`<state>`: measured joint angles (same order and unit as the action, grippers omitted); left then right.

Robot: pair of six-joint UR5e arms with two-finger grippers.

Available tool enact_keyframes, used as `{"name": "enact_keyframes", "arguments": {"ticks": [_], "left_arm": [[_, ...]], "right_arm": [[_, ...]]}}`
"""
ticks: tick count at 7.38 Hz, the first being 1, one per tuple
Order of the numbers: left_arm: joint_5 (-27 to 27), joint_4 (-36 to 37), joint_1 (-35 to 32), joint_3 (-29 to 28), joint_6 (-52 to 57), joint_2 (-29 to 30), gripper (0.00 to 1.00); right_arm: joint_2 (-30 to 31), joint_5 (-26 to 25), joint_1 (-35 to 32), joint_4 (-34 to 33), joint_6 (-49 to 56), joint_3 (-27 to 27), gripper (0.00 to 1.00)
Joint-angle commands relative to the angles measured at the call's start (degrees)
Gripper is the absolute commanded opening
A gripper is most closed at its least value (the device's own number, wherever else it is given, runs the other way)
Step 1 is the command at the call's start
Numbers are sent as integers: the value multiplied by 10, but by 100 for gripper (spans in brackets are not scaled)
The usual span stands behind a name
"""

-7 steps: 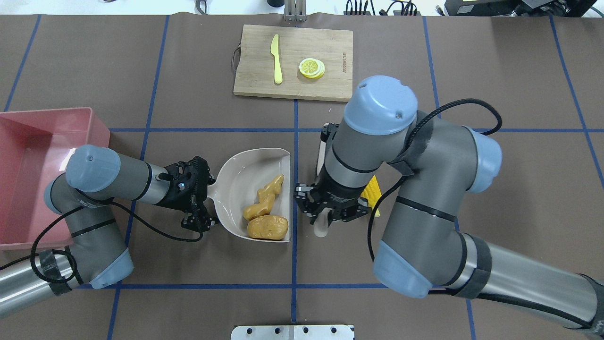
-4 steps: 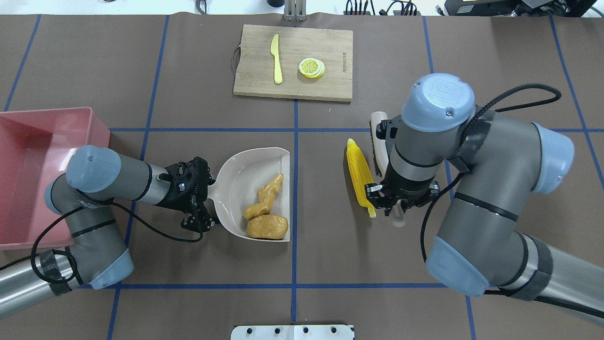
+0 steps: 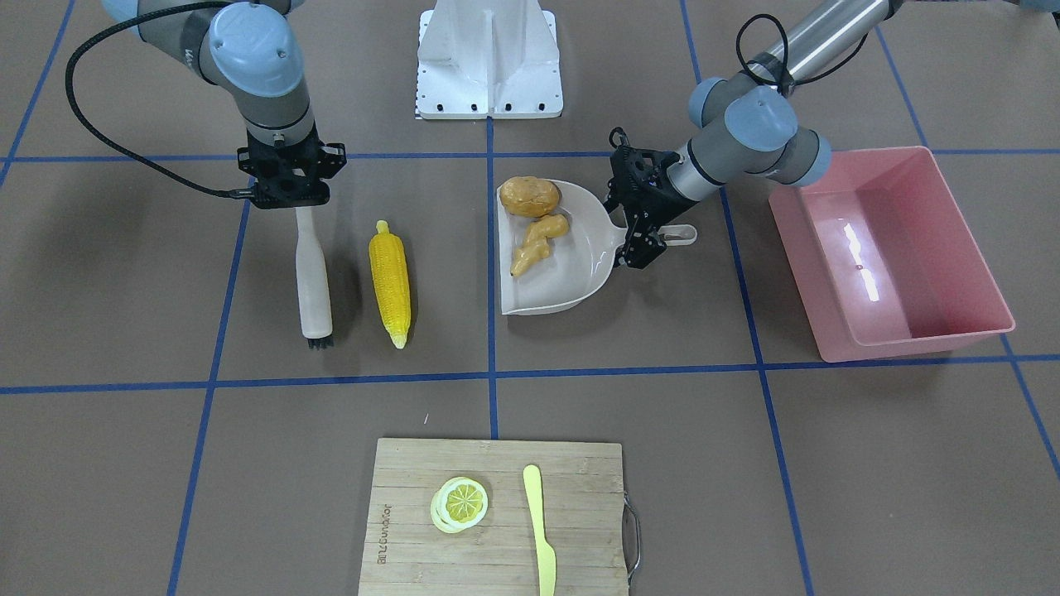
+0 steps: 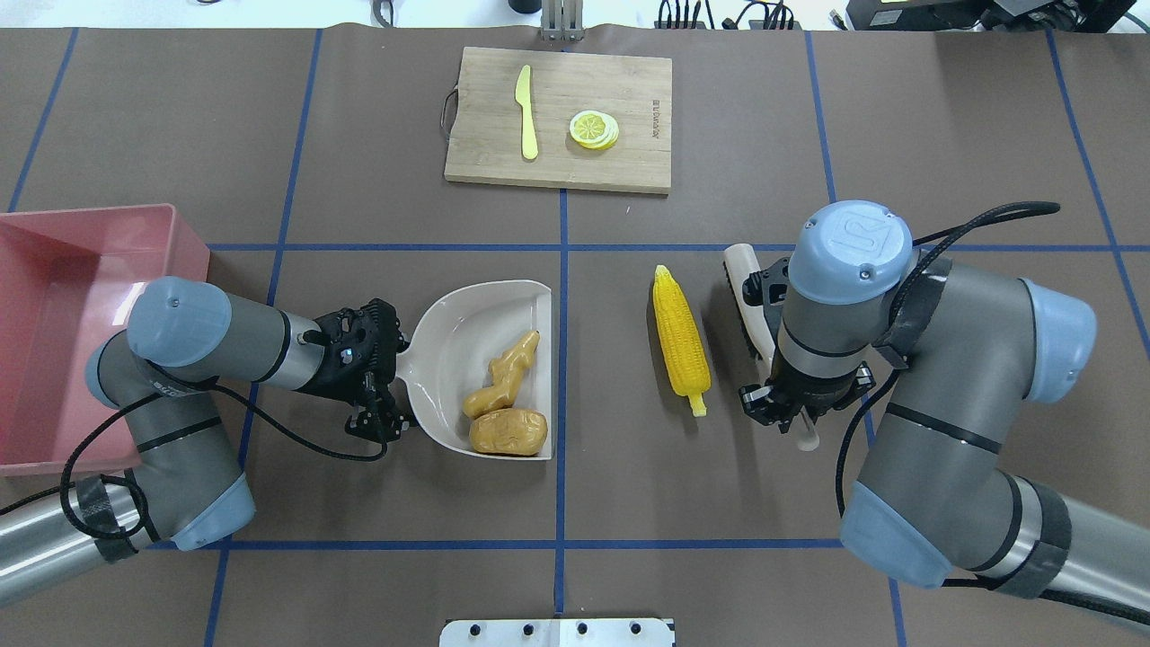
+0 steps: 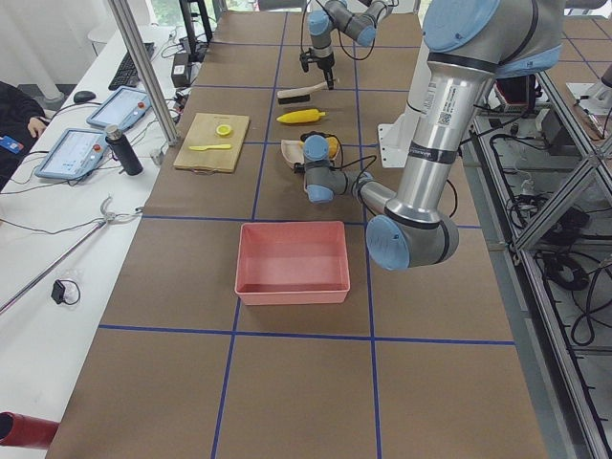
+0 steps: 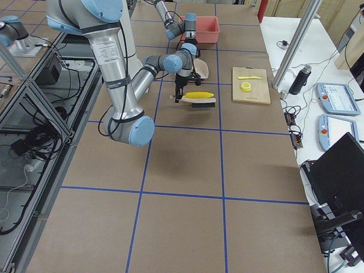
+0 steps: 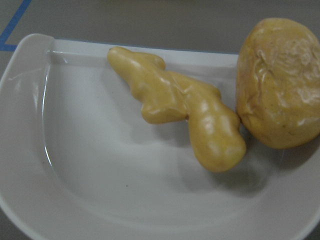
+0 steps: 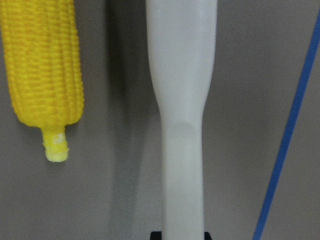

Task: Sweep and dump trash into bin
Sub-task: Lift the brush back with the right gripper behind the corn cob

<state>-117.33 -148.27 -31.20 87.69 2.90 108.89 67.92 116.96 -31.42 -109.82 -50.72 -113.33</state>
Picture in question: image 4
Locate tan toy ginger root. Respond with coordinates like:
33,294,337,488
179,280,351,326
463,329,541,421

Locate yellow lemon slices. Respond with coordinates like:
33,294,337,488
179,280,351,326
568,110,621,151

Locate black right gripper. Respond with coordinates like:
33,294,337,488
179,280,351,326
739,360,876,431

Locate brown toy potato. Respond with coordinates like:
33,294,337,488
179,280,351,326
469,408,549,457

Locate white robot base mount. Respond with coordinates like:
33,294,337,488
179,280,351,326
438,617,677,646

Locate yellow plastic knife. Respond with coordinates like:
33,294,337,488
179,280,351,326
514,66,539,161

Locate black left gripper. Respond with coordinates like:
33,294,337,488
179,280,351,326
301,298,415,446

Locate pink plastic bin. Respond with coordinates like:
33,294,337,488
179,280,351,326
1,205,210,476

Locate beige hand brush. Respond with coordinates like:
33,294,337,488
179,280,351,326
723,244,820,452

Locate bamboo cutting board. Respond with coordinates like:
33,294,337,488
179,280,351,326
444,48,673,195

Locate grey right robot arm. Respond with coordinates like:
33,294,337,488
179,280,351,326
723,199,1147,631

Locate beige plastic dustpan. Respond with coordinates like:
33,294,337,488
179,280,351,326
393,279,553,460

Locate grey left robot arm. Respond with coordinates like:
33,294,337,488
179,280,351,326
1,276,411,606

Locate yellow toy corn cob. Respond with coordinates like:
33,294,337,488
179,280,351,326
650,263,712,418

